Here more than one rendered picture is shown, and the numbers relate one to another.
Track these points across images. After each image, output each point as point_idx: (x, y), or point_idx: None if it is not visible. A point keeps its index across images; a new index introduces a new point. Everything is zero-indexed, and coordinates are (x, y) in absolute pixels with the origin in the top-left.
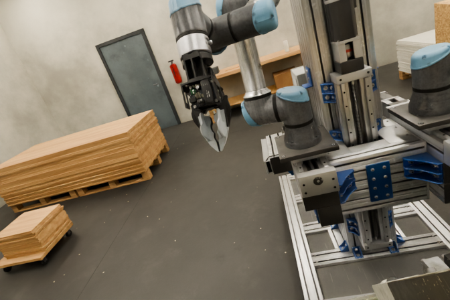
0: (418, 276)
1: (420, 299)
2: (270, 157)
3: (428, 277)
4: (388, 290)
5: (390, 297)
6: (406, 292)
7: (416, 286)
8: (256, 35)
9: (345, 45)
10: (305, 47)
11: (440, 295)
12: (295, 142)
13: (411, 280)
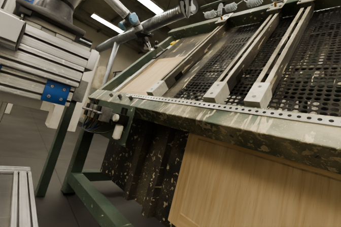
0: (178, 67)
1: (176, 73)
2: (23, 21)
3: (180, 65)
4: (164, 82)
5: (164, 85)
6: (172, 75)
7: (176, 70)
8: None
9: None
10: None
11: (182, 67)
12: (71, 23)
13: (175, 70)
